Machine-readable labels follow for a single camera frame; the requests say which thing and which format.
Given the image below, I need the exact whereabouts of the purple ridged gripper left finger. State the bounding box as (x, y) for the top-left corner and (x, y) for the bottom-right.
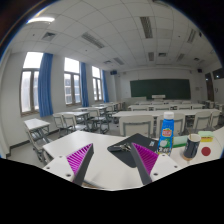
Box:
(43, 142), (95, 187)

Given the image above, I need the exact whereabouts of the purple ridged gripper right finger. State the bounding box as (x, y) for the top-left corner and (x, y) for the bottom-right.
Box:
(129, 142), (183, 186)

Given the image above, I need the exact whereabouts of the blue labelled water bottle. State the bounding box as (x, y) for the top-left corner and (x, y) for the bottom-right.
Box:
(157, 111), (174, 155)

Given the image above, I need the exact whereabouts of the bunch of keys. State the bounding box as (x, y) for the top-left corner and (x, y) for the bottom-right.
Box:
(108, 144), (131, 152)

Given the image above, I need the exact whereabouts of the white chair behind table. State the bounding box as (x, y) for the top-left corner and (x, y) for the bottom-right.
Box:
(119, 115), (154, 137)

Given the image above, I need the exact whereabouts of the dark blue paper cup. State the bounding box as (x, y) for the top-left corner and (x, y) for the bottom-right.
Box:
(182, 134), (201, 161)

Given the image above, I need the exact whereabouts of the white desk at left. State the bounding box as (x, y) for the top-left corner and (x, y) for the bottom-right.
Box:
(24, 118), (50, 149)

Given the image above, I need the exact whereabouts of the red round sticker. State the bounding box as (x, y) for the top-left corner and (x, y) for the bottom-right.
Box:
(201, 147), (211, 156)

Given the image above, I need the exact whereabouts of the yellow green sponge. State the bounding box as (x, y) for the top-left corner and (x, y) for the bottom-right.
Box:
(198, 131), (214, 142)

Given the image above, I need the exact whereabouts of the right blue curtain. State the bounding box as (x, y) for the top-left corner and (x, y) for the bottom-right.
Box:
(102, 70), (109, 103)

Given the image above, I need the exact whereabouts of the blue curtain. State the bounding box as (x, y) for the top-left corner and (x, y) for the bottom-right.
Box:
(38, 53), (53, 117)
(102, 70), (109, 103)
(80, 62), (89, 107)

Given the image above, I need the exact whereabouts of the green chalkboard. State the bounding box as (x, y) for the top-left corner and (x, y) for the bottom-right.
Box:
(130, 79), (191, 100)

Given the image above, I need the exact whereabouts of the middle blue curtain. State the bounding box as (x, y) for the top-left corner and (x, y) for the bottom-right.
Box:
(80, 62), (89, 107)

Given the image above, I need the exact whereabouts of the left blue curtain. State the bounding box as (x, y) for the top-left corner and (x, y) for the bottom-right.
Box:
(38, 53), (53, 117)

